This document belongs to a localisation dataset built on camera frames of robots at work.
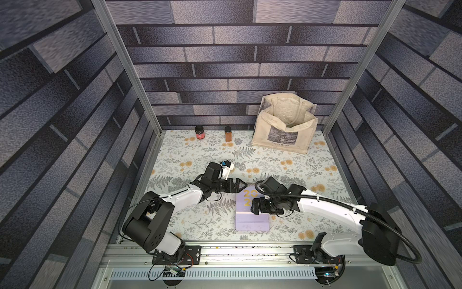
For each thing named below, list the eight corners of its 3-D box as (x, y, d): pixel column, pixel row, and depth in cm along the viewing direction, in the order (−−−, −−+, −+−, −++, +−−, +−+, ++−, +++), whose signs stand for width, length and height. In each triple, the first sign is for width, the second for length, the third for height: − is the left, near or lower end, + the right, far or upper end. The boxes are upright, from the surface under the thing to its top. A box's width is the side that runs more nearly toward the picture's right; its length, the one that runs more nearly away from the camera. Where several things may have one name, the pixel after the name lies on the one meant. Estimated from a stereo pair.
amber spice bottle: (224, 141, 115) (224, 133, 109) (225, 134, 119) (224, 126, 113) (231, 141, 115) (231, 133, 109) (231, 134, 119) (231, 126, 113)
